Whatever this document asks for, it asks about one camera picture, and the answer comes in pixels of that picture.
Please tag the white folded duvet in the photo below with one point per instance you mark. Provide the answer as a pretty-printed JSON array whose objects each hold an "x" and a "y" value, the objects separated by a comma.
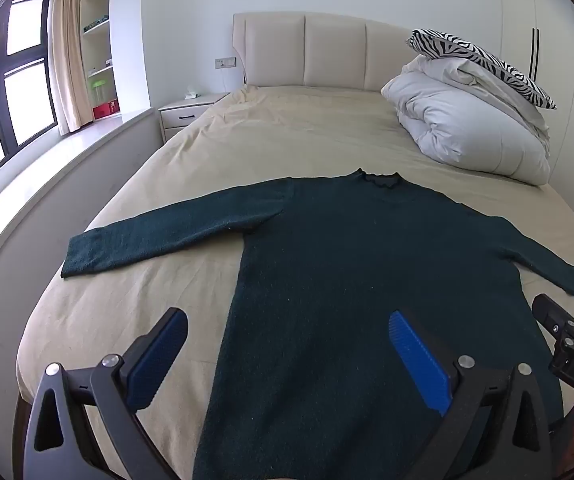
[{"x": 467, "y": 130}]

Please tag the red box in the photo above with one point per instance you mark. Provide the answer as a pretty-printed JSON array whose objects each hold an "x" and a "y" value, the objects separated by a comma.
[{"x": 104, "y": 111}]

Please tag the beige padded headboard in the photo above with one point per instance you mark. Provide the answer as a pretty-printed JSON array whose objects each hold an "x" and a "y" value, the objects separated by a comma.
[{"x": 334, "y": 50}]

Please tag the bed with beige sheet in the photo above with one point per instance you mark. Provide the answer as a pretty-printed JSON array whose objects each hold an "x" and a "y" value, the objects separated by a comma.
[{"x": 292, "y": 130}]

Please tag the white nightstand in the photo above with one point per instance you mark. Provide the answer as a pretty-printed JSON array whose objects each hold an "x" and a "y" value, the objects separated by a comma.
[{"x": 187, "y": 112}]

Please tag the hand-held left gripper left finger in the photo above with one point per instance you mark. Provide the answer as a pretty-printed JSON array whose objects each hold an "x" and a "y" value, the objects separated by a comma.
[{"x": 164, "y": 347}]

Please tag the green plastic container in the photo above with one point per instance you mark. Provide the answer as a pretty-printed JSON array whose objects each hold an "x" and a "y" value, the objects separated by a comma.
[{"x": 98, "y": 91}]

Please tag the zebra striped pillow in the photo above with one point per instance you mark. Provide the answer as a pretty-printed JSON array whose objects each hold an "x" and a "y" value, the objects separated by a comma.
[{"x": 472, "y": 55}]

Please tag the white wall shelf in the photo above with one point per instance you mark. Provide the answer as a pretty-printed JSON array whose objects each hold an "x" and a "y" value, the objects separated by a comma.
[{"x": 98, "y": 45}]

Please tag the wall socket panel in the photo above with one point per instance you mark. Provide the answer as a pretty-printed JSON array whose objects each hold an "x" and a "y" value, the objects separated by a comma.
[{"x": 225, "y": 63}]

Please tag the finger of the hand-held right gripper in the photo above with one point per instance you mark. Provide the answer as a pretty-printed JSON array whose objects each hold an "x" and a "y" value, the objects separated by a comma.
[{"x": 557, "y": 317}]

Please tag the white window ledge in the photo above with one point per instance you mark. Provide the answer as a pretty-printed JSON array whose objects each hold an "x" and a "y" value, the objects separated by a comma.
[{"x": 67, "y": 165}]

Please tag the white wardrobe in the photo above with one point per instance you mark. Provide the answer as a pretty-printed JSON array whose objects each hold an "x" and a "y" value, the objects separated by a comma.
[{"x": 562, "y": 85}]

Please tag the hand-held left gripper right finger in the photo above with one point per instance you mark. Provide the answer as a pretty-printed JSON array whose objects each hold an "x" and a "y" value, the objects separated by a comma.
[{"x": 417, "y": 355}]

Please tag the beige curtain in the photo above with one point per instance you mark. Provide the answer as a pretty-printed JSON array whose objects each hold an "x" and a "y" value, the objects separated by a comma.
[{"x": 69, "y": 55}]

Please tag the dark green sweater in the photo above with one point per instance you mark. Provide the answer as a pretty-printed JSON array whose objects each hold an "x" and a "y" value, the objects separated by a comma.
[{"x": 342, "y": 285}]

